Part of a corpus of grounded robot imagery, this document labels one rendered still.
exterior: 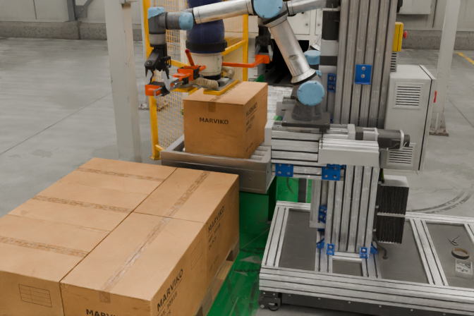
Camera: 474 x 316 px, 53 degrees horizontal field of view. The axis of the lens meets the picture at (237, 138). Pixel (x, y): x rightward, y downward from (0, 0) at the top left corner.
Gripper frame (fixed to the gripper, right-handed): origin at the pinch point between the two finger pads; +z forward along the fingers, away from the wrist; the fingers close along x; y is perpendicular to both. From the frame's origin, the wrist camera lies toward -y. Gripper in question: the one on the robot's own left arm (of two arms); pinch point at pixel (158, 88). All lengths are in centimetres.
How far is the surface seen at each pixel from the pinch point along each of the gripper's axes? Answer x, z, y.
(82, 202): 48, 66, -1
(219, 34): -8, -18, 56
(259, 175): -29, 68, 68
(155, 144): 108, 106, 184
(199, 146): 12, 55, 72
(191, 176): 7, 66, 48
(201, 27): 0, -22, 51
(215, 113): 1, 33, 72
